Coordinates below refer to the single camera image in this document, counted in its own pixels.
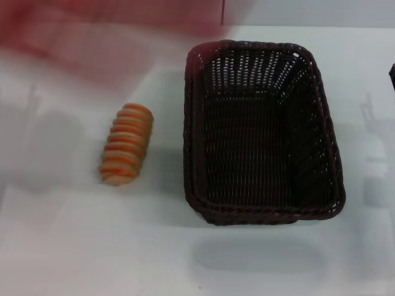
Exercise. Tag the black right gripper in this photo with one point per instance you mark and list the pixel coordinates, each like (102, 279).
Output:
(393, 77)

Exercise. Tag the dark brown wicker basket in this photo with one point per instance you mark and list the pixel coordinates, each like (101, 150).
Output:
(262, 148)

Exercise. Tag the orange striped bread roll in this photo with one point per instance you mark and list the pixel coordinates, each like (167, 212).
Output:
(126, 145)

